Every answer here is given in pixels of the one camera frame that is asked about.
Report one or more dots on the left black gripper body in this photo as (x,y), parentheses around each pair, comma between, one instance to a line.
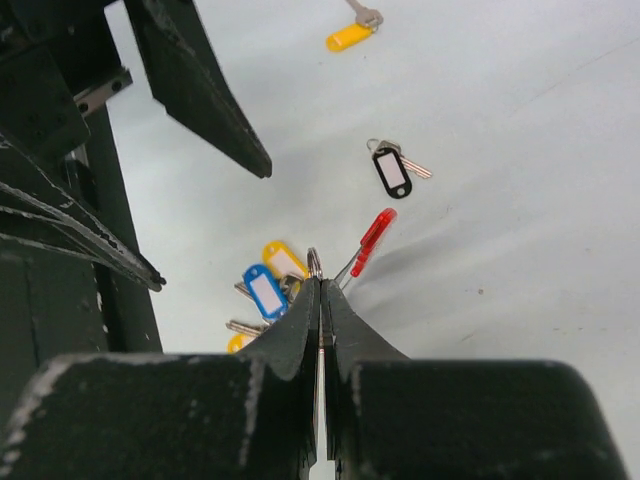
(59,64)

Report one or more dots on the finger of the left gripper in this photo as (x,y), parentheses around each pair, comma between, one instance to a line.
(46,210)
(185,77)

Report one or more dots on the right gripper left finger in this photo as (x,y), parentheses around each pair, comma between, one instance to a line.
(248,415)

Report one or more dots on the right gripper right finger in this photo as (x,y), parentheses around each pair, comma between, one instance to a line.
(393,417)

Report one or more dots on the red-handled metal key holder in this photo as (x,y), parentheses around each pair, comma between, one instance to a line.
(368,245)

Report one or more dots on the key with black tag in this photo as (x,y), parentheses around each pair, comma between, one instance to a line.
(393,168)

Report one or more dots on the yellow tag on holder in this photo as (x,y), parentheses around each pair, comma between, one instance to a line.
(285,266)
(243,334)

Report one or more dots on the blue tag on holder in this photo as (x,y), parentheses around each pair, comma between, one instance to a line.
(259,284)

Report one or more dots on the key with yellow tag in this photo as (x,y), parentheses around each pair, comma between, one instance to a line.
(367,21)

